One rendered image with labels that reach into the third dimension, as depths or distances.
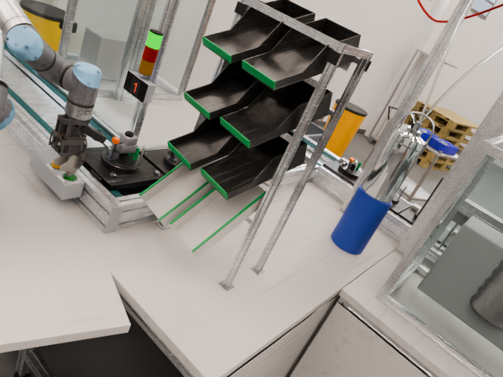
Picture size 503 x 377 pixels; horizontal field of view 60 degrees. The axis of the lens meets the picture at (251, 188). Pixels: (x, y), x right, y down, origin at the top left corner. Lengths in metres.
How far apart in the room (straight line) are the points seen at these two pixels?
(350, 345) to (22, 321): 1.14
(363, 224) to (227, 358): 0.92
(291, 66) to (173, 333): 0.76
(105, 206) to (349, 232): 1.02
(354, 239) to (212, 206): 0.79
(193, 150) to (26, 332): 0.64
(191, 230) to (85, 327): 0.39
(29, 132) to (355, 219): 1.31
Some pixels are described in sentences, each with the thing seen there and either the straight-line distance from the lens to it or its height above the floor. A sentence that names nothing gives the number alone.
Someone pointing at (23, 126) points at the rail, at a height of 0.94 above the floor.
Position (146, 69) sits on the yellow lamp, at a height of 1.28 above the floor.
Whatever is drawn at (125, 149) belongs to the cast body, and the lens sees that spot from 1.58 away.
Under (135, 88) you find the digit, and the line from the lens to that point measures 1.70.
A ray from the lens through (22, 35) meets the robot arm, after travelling 1.27.
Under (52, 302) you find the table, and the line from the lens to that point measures 1.22.
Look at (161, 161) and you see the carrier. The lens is 1.74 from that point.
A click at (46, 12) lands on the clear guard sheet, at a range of 2.78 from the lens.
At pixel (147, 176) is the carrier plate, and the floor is 0.97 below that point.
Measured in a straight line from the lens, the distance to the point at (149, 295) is 1.30.
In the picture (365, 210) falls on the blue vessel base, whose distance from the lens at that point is 1.87.
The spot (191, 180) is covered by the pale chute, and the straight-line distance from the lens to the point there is 1.40.
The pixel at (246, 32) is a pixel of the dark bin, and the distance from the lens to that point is 1.32.
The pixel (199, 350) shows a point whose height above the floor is 0.86.
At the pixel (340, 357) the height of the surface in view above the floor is 0.61.
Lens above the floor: 1.73
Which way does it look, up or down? 25 degrees down
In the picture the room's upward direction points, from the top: 24 degrees clockwise
